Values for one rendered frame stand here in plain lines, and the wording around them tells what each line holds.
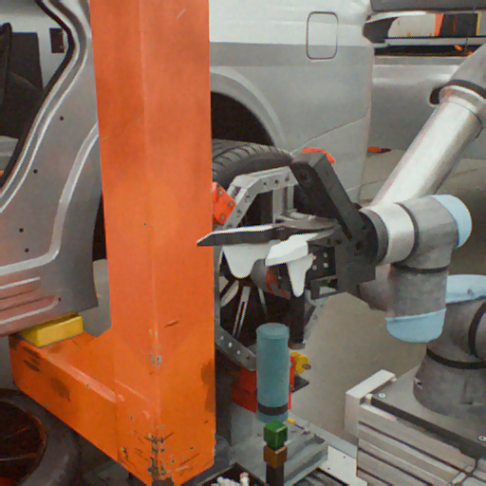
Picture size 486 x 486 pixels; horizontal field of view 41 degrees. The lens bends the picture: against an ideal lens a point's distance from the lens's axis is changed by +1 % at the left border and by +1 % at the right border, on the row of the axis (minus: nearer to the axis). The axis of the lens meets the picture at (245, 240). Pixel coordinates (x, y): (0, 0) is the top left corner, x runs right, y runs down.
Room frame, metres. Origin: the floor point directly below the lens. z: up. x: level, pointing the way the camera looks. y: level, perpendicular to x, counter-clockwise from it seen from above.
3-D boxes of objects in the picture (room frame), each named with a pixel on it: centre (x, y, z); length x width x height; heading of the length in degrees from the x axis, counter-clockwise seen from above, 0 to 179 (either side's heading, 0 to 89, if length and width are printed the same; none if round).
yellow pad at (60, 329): (1.64, 0.54, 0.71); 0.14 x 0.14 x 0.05; 45
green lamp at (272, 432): (1.22, -0.07, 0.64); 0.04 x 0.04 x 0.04; 45
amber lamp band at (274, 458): (1.22, -0.07, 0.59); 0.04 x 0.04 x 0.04; 45
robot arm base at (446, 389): (1.07, -0.39, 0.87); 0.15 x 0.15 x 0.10
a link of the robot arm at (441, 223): (0.82, -0.23, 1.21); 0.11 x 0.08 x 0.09; 122
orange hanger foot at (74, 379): (1.52, 0.42, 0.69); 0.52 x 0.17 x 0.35; 45
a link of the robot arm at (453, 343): (1.07, -0.39, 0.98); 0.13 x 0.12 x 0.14; 32
